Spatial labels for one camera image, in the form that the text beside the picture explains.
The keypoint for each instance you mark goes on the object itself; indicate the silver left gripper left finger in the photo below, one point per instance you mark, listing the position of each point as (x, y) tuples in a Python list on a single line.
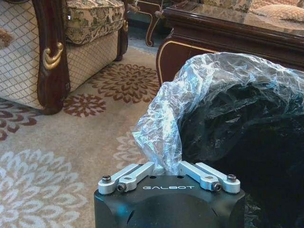
[(128, 177)]

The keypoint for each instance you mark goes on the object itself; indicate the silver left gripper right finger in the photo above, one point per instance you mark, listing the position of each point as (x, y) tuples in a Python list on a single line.
[(209, 177)]

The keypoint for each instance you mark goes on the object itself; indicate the black trash bin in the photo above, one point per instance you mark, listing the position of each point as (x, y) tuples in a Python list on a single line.
[(249, 154)]

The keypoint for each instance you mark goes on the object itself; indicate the clear plastic bin liner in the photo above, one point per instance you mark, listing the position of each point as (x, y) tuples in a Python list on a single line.
[(213, 99)]

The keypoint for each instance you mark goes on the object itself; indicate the floral patterned beige carpet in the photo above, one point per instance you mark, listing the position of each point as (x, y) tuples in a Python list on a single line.
[(59, 147)]

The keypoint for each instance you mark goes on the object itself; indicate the dark wood coffee table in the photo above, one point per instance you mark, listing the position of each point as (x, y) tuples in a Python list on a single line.
[(213, 35)]

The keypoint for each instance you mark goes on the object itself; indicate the patterned beige armchair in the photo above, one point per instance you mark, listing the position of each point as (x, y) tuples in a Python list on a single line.
[(35, 54)]

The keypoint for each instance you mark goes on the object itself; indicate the floral seat cushion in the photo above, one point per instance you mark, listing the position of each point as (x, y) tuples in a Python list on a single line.
[(95, 21)]

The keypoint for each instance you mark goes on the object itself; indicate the dark wood gilt side table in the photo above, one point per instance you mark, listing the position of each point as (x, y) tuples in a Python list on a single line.
[(148, 19)]

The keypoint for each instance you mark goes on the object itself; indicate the beige textured throw pillow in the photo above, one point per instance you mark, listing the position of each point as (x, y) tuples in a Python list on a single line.
[(278, 10)]

